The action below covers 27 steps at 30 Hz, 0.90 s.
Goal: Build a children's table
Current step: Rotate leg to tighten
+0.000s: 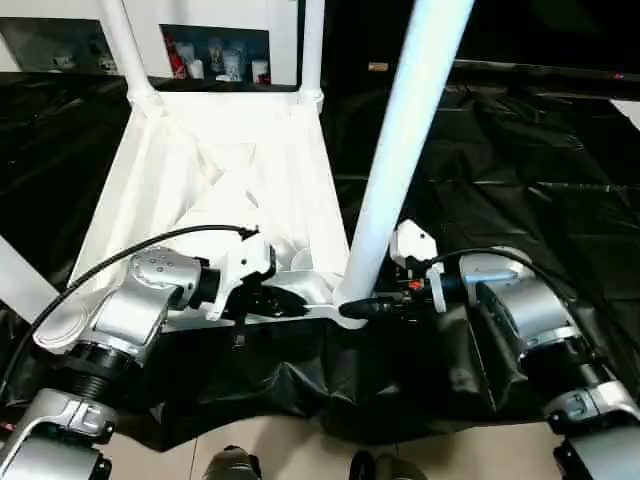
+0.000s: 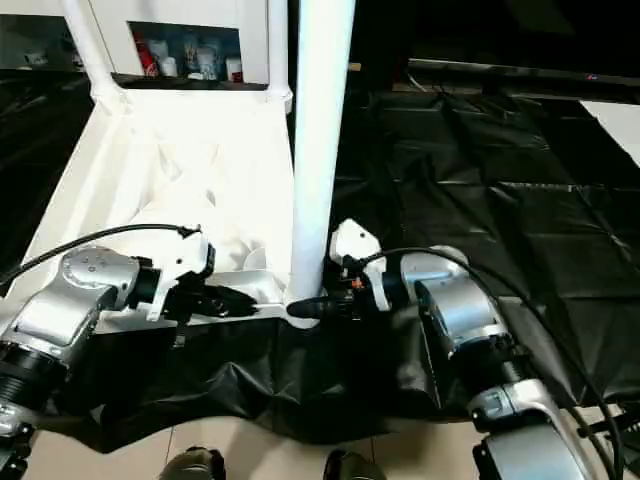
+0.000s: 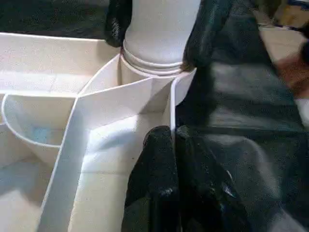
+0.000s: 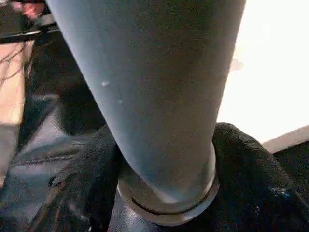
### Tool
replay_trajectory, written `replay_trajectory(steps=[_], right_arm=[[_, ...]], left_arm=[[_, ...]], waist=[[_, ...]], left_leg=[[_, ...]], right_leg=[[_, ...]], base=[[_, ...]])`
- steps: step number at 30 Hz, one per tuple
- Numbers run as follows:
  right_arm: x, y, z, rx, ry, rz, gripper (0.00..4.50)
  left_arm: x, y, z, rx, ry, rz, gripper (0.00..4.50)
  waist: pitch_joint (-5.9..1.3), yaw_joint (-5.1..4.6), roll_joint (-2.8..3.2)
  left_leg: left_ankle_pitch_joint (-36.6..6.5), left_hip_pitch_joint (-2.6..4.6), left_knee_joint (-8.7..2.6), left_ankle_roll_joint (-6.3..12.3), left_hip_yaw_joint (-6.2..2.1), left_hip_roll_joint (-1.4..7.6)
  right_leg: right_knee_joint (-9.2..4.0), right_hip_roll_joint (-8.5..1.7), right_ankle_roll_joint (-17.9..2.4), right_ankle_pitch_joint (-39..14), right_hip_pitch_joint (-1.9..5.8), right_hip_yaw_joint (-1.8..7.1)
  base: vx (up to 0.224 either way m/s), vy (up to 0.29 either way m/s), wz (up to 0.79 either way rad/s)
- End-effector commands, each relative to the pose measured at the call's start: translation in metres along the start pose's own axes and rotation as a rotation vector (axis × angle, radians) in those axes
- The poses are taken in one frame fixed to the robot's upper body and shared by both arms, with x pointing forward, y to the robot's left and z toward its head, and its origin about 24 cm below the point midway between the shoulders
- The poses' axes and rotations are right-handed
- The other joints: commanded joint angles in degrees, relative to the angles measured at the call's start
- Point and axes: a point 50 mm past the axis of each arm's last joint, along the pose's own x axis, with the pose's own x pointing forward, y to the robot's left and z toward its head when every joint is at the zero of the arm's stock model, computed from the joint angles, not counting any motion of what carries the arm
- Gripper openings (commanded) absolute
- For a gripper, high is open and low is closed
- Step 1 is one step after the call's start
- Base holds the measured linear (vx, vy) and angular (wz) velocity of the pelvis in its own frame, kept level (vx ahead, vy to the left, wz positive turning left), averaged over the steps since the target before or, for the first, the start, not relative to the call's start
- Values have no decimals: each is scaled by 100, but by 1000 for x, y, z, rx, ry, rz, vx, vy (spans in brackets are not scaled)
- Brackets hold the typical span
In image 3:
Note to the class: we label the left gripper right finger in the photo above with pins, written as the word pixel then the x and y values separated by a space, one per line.
pixel 207 203

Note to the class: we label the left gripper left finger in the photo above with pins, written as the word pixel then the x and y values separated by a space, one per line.
pixel 154 193

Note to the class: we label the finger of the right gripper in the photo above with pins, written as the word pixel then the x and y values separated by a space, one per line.
pixel 210 29
pixel 117 21

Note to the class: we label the white plastic table leg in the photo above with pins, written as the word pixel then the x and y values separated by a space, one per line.
pixel 159 29

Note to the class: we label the white plastic table top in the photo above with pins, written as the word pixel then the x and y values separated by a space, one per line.
pixel 48 72

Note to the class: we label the black work mat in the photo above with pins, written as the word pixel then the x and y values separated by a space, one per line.
pixel 241 145

